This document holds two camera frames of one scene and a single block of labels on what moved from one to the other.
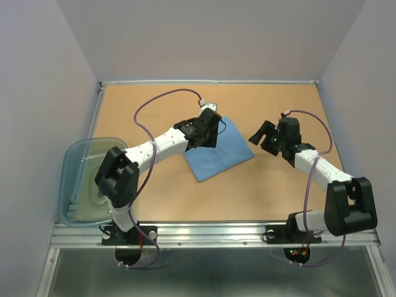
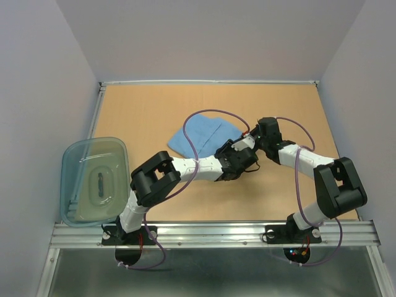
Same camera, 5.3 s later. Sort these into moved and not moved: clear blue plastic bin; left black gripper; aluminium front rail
Moved: left black gripper
Not moved: clear blue plastic bin; aluminium front rail
